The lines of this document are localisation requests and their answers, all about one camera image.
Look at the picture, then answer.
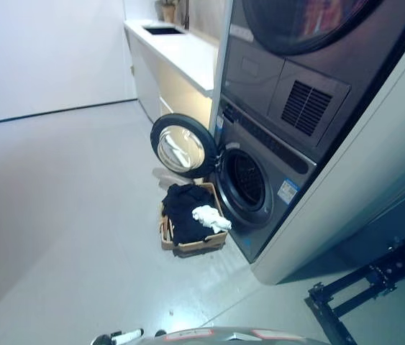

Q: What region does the potted plant in tan pot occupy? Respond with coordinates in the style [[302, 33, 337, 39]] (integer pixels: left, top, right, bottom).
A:
[[156, 0, 178, 24]]

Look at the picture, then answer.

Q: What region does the grey front-load washing machine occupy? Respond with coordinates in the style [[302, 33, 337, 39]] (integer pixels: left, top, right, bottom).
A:
[[212, 93, 318, 264]]

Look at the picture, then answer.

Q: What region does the grey stacked dryer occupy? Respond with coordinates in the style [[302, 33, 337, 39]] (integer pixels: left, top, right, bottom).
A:
[[219, 0, 405, 167]]

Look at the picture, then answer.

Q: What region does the black garment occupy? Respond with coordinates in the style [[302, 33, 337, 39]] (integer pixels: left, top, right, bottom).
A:
[[161, 183, 212, 247]]

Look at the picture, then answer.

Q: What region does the round washing machine door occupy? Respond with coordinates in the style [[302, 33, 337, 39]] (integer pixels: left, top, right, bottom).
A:
[[150, 114, 222, 180]]

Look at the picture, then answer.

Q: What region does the black recessed sink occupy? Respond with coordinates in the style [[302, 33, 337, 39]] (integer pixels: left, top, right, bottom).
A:
[[141, 24, 187, 36]]

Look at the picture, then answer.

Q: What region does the white counter cabinet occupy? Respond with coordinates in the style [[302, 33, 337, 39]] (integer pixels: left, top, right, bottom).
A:
[[123, 19, 220, 126]]

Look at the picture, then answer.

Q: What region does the white garment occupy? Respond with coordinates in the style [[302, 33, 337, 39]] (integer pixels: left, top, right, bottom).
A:
[[191, 205, 232, 234]]

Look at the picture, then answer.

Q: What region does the wooden laundry basket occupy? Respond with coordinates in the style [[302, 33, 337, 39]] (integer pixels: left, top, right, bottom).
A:
[[158, 182, 229, 257]]

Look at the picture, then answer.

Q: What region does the white appliance enclosure cabinet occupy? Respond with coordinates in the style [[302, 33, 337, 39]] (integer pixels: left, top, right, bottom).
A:
[[207, 0, 405, 285]]

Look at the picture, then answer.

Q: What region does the dark sink faucet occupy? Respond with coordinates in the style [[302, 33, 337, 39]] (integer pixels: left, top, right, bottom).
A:
[[181, 0, 191, 30]]

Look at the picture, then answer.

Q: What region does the black metal stand frame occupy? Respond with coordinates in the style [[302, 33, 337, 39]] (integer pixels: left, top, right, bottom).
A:
[[305, 222, 405, 345]]

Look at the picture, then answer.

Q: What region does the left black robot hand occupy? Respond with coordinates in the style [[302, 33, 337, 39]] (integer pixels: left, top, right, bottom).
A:
[[91, 328, 145, 345]]

